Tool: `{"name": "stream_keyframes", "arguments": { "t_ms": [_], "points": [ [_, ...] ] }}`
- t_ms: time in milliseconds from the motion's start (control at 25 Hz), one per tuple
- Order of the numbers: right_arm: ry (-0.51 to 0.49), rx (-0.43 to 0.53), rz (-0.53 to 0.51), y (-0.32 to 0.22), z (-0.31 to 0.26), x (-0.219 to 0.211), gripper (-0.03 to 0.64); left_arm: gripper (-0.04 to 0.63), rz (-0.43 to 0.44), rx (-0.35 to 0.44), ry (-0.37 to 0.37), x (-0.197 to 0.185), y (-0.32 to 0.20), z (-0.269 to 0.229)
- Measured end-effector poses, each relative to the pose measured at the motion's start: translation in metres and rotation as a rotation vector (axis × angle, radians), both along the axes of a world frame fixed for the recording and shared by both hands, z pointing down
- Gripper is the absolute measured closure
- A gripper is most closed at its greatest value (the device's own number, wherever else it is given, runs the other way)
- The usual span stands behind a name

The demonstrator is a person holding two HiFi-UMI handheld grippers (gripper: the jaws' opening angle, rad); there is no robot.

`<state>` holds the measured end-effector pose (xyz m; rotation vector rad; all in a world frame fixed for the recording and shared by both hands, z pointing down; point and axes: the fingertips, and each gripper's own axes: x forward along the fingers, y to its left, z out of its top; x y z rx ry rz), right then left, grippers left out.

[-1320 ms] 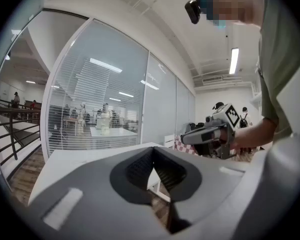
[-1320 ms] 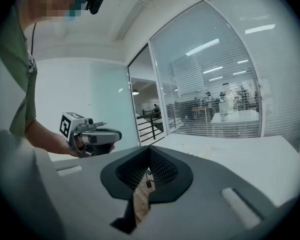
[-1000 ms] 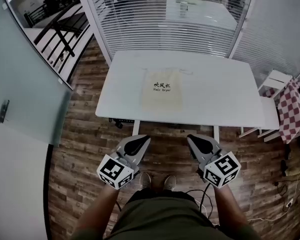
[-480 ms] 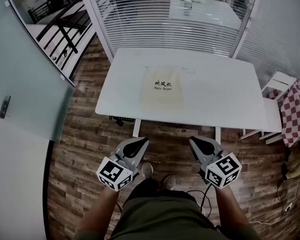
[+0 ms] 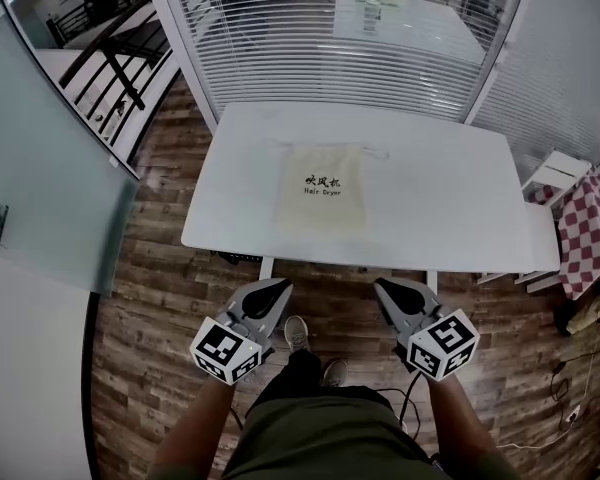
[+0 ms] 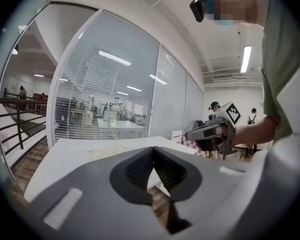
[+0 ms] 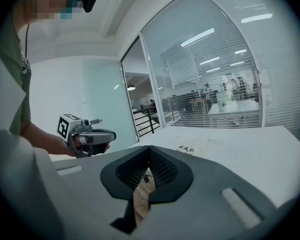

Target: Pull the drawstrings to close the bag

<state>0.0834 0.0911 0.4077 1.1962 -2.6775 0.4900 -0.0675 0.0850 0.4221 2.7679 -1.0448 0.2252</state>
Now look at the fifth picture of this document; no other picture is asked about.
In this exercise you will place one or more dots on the grey cylindrical container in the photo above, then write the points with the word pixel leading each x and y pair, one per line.
pixel 372 15

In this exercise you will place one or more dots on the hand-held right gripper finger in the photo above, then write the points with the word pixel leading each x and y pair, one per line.
pixel 422 298
pixel 397 315

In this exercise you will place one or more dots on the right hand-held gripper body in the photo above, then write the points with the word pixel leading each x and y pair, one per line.
pixel 442 348

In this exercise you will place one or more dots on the person's green shirt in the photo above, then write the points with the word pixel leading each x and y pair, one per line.
pixel 320 443

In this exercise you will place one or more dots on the person's grey shoe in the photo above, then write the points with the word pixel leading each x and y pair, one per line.
pixel 296 333
pixel 335 373

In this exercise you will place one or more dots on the person's black trousers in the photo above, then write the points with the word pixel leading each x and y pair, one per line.
pixel 300 373

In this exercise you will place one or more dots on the beige cloth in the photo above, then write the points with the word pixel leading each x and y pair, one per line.
pixel 592 315

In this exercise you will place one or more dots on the person's left grey shoe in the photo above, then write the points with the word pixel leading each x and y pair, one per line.
pixel 296 333

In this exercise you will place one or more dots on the person's right forearm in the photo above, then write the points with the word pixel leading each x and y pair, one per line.
pixel 460 418

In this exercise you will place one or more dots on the frosted glass door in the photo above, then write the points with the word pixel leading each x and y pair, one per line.
pixel 45 168

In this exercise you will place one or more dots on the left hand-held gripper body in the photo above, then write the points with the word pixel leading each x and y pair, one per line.
pixel 225 350

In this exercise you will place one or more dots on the white power plug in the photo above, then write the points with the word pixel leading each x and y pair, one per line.
pixel 573 414

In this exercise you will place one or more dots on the person's right grey shoe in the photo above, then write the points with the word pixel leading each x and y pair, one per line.
pixel 335 373

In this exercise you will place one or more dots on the glass partition with white blinds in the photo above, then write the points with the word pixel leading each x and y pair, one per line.
pixel 555 93
pixel 280 58

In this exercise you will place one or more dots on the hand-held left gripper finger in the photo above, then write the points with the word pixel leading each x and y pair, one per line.
pixel 277 313
pixel 245 302

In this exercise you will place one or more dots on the large white table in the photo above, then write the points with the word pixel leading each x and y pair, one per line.
pixel 420 28

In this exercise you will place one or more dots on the black metal railing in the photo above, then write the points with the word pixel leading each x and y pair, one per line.
pixel 115 55

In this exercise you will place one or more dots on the red white checkered cloth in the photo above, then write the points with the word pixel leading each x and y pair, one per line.
pixel 590 238

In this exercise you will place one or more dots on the person's left forearm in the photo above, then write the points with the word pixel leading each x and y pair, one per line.
pixel 195 428

